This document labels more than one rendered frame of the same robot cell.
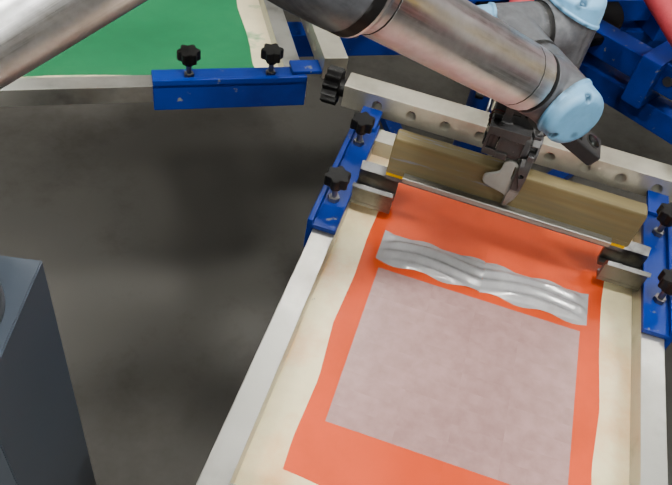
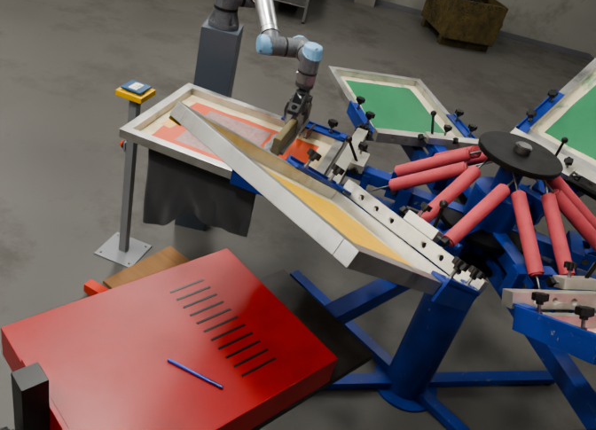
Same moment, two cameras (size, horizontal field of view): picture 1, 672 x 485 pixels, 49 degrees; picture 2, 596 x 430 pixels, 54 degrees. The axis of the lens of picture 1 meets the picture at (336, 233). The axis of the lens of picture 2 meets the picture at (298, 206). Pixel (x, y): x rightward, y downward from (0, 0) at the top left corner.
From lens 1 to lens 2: 2.66 m
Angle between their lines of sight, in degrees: 67
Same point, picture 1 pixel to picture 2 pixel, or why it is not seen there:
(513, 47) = (262, 12)
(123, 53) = (375, 109)
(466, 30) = not seen: outside the picture
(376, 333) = (242, 125)
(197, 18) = (408, 127)
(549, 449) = (193, 143)
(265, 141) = (477, 308)
